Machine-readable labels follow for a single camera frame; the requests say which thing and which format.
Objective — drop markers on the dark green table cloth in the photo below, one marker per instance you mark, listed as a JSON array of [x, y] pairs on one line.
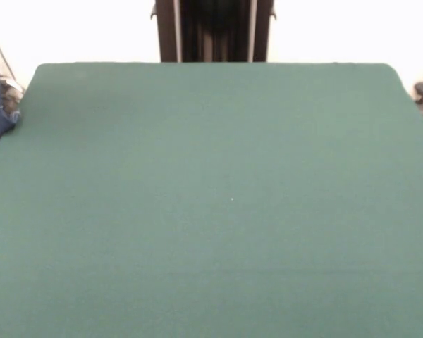
[[211, 229]]

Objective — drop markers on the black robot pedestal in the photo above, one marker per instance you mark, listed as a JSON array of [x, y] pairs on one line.
[[169, 35]]

